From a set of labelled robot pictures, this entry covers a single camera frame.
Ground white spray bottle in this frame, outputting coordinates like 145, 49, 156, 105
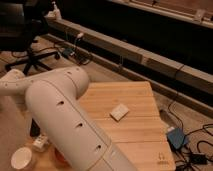
47, 1, 62, 20

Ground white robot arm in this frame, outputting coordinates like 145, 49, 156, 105
0, 66, 137, 171

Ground white sponge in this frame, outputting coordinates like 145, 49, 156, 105
110, 104, 129, 122

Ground blue power box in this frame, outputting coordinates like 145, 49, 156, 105
166, 128, 189, 150

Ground power strip with cables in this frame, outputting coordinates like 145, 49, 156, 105
61, 32, 93, 65

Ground black floor cables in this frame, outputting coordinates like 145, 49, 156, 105
159, 89, 213, 171

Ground black eraser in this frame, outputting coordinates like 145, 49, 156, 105
30, 121, 40, 137

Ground white plastic bottle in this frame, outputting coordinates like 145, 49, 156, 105
33, 134, 49, 152

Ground white round bowl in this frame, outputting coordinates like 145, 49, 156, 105
11, 147, 34, 171

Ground black office chair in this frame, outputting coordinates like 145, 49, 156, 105
0, 0, 60, 75

